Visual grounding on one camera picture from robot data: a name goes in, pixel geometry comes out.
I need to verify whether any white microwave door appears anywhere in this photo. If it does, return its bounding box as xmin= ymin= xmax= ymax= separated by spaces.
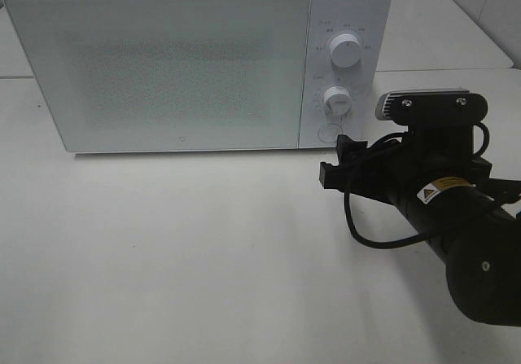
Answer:
xmin=7 ymin=0 xmax=309 ymax=153

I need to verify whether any white microwave oven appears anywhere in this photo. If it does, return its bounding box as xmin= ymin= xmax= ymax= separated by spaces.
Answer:
xmin=2 ymin=0 xmax=393 ymax=156

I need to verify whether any white microwave knob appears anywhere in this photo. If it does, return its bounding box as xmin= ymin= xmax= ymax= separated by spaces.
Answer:
xmin=329 ymin=33 xmax=361 ymax=68
xmin=322 ymin=86 xmax=352 ymax=116

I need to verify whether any round door release button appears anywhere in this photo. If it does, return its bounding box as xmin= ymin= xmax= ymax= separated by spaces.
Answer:
xmin=317 ymin=124 xmax=343 ymax=143

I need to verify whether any black camera cable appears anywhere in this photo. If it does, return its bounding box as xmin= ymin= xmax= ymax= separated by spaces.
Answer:
xmin=340 ymin=121 xmax=489 ymax=250

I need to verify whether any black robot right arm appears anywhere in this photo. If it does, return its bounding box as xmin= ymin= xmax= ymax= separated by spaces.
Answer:
xmin=319 ymin=126 xmax=520 ymax=327

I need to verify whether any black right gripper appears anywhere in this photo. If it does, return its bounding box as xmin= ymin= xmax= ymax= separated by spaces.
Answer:
xmin=319 ymin=125 xmax=493 ymax=209

